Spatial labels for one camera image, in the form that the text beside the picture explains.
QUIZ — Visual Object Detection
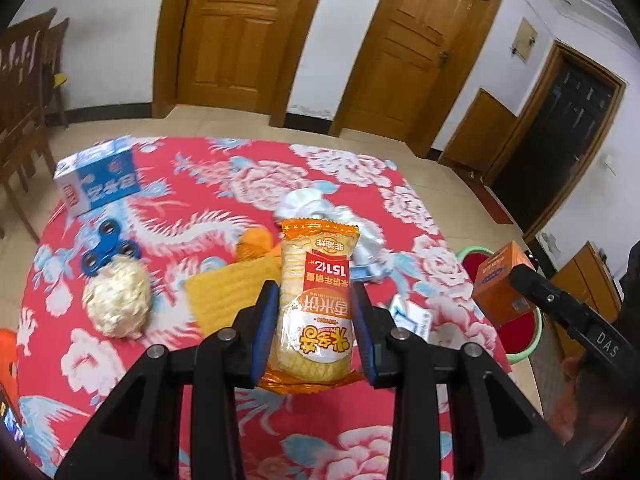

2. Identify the blue fidget spinner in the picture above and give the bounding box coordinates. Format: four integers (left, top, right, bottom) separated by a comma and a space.
81, 222, 142, 277

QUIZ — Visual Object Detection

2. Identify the wooden chair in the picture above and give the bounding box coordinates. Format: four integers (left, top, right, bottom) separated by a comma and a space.
0, 7, 58, 242
42, 17, 71, 129

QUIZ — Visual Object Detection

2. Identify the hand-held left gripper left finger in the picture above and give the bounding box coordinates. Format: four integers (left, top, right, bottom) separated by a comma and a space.
54, 280, 281, 480

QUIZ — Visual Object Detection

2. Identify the red floral tablecloth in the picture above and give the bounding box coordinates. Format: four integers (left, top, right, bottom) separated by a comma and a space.
15, 135, 512, 480

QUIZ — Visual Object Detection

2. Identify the orange plastic object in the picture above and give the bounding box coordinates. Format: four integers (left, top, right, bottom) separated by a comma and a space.
0, 329, 19, 406

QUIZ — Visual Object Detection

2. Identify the orange round object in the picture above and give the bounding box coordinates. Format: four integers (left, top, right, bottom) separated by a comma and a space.
236, 227, 281, 263

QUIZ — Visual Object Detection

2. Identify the orange carton box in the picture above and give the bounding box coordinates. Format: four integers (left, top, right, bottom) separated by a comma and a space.
471, 241, 538, 328

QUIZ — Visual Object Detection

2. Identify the person's right hand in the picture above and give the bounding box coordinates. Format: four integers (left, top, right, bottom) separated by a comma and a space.
560, 357, 583, 443

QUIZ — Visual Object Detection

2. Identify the blue and white milk carton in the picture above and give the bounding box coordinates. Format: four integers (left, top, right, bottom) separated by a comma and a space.
52, 141, 146, 218

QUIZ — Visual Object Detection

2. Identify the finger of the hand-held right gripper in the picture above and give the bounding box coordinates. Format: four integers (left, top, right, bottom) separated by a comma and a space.
509, 264, 576, 328

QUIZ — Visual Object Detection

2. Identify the beige wall fuse box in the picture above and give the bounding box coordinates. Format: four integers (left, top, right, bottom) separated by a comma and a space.
510, 17, 539, 64

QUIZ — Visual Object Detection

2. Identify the low wooden wall panel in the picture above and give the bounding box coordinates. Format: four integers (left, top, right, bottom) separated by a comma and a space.
440, 88, 519, 174

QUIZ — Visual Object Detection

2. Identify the wooden cabinet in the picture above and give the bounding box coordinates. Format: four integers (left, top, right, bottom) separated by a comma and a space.
550, 241, 626, 358

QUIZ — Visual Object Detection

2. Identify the black phone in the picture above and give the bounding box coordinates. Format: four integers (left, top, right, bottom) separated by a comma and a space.
0, 385, 29, 457

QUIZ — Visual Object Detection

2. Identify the red bin with green rim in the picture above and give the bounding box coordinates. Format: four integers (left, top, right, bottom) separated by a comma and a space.
456, 246, 543, 365

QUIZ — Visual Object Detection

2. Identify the red doormat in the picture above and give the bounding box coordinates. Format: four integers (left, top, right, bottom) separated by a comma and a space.
467, 170, 516, 226

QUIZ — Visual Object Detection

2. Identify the small white packet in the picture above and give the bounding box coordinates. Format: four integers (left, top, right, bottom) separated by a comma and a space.
390, 295, 432, 336

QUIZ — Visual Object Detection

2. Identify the dark door with wooden frame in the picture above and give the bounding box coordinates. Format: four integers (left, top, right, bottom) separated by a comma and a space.
485, 42, 627, 242

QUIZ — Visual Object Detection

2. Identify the yellow ribbed foam net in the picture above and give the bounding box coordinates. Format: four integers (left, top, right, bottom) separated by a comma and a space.
184, 255, 283, 338

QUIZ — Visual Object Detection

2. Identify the light blue plastic handle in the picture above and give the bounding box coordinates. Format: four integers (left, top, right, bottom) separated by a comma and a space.
274, 187, 396, 281

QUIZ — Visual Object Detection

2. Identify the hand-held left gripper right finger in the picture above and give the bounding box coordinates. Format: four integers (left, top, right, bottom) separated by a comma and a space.
350, 282, 581, 480

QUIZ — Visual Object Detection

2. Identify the orange rice cracker packet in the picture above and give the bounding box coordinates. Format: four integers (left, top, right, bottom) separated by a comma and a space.
264, 217, 365, 395

